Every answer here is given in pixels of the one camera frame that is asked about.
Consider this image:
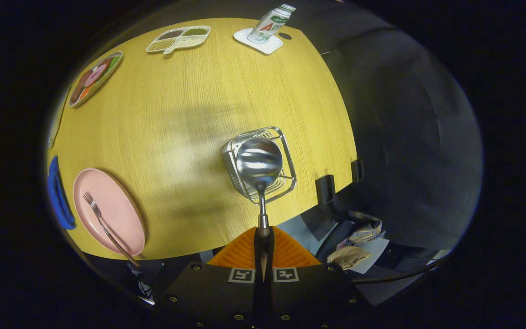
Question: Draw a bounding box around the grey food plate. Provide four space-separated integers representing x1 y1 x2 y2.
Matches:
68 51 123 108

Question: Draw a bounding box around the long brown meat piece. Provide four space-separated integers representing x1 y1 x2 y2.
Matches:
71 69 94 104

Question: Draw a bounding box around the pink plate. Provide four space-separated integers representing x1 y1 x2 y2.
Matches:
73 168 146 256

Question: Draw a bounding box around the white bottle green cap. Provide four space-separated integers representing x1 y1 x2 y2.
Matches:
247 4 296 44

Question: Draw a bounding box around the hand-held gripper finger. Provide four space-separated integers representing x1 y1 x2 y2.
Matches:
263 226 373 329
153 227 263 329

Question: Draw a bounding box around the white square coaster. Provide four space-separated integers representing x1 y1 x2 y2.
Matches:
233 28 284 55

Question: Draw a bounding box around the blue towel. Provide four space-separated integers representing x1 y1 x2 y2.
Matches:
47 156 76 230

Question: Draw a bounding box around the metal wire cutlery basket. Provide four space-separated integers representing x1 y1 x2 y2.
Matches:
221 127 297 204

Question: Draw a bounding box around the beige crumpled bag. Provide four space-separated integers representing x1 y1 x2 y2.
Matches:
327 221 384 270

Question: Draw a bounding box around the spoon with wooden handle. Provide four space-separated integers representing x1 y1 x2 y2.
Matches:
236 138 284 237

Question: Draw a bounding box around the pink ham slice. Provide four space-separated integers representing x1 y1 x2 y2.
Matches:
85 64 108 88

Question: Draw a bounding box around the fork with wooden handle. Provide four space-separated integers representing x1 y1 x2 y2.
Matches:
83 191 140 268

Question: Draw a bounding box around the white divided bean tray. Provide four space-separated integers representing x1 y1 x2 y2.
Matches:
147 26 211 55

